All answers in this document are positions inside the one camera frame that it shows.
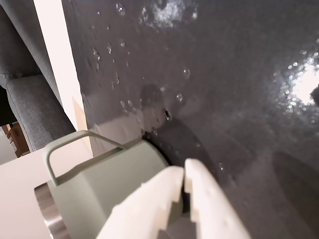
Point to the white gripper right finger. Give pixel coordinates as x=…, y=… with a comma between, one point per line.
x=211, y=206

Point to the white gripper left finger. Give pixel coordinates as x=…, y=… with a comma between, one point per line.
x=149, y=199

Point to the sage green steel-lined mug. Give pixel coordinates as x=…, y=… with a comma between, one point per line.
x=99, y=189

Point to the black table mat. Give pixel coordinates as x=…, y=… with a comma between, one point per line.
x=224, y=99

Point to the brown cardboard box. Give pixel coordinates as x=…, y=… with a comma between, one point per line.
x=17, y=139

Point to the grey fabric sofa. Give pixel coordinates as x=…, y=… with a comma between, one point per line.
x=32, y=104

